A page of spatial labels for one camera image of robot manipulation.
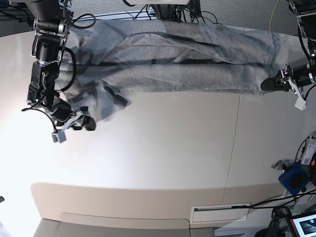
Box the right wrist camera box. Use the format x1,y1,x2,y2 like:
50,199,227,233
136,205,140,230
51,130,66,143

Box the white label plate on table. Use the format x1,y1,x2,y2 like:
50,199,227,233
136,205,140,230
190,203,250,224

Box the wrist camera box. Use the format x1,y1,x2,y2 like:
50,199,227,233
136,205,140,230
51,130,66,143
294,97,307,111

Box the blue box with black hole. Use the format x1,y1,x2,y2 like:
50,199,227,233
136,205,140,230
278,162,310,196

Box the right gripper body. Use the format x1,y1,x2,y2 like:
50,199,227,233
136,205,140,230
60,106,89,132

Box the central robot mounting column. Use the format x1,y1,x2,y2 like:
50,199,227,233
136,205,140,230
149,4,183,23

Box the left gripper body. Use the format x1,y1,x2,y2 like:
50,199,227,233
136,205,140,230
281,63,305,99

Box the red framed tablet screen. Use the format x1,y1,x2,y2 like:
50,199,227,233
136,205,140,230
289,212,316,237

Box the yellow cable on floor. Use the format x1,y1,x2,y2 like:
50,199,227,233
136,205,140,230
268,0,279,32

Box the black cable across table edge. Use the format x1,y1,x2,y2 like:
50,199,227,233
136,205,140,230
232,189,316,209

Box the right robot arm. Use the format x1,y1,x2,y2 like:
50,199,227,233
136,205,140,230
24,0,96,134

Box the grey T-shirt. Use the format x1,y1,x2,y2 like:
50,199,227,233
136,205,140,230
56,20,276,121

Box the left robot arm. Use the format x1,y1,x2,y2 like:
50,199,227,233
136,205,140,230
261,0,316,101

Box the white power adapter with label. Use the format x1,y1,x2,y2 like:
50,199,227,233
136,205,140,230
301,134,316,165

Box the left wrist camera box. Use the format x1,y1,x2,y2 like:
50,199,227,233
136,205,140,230
294,97,307,111

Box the metal table clamp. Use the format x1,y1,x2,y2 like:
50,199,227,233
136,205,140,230
271,159,295,170

